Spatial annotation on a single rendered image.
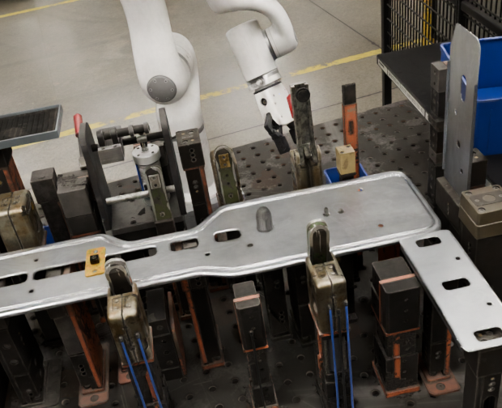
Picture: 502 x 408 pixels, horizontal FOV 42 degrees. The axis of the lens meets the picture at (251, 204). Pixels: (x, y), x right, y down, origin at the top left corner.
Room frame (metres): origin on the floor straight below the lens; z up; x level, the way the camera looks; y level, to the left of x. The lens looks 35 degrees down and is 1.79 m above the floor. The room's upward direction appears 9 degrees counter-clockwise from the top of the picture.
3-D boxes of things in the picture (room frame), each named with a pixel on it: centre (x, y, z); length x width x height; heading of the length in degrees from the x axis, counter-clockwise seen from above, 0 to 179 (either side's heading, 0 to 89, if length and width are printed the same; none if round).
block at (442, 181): (1.07, -0.41, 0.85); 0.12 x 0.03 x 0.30; 5
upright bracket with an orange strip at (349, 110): (1.22, -0.23, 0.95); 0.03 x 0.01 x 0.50; 95
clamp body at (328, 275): (0.85, -0.11, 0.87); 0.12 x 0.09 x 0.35; 5
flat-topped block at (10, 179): (1.33, 0.58, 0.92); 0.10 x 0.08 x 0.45; 95
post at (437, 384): (0.87, -0.32, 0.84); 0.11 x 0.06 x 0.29; 5
